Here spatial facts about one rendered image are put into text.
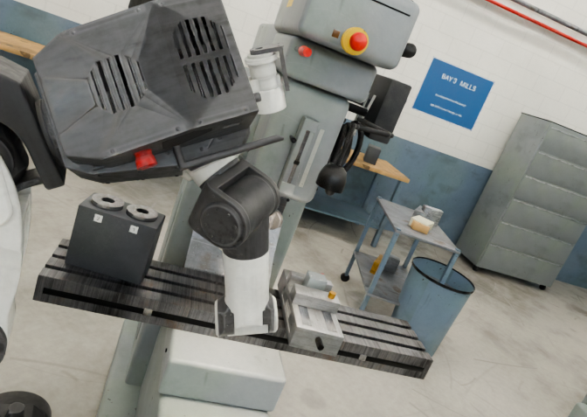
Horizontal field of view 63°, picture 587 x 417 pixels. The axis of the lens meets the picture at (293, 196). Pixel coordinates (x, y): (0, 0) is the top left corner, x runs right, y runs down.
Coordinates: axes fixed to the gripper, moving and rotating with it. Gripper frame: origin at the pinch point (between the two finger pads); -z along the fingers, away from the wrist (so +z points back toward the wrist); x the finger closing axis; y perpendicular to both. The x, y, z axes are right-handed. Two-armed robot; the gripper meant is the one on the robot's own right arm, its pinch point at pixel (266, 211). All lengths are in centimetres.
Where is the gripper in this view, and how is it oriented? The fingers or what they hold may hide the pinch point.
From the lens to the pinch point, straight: 143.8
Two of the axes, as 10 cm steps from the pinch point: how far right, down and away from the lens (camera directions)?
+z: -2.4, 1.8, -9.5
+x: -9.1, -3.9, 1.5
